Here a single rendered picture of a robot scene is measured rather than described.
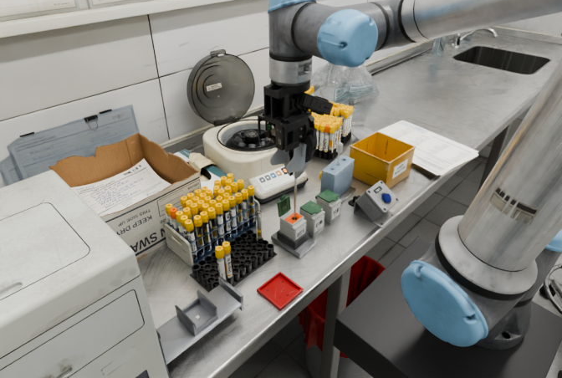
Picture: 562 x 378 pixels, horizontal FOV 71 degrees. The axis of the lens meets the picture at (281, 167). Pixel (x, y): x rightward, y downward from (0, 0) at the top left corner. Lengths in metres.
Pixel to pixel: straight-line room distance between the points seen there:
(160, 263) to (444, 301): 0.62
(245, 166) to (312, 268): 0.32
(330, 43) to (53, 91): 0.74
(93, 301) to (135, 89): 0.75
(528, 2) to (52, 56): 0.94
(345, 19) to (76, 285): 0.47
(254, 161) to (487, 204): 0.68
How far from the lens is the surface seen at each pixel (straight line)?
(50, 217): 0.63
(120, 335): 0.61
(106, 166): 1.15
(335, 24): 0.57
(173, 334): 0.76
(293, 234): 0.90
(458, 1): 0.60
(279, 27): 0.66
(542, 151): 0.43
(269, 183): 1.07
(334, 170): 1.03
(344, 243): 0.96
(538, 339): 0.83
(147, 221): 0.92
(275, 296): 0.84
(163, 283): 0.90
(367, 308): 0.75
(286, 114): 0.71
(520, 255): 0.50
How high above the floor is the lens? 1.52
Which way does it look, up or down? 32 degrees down
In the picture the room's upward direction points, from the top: straight up
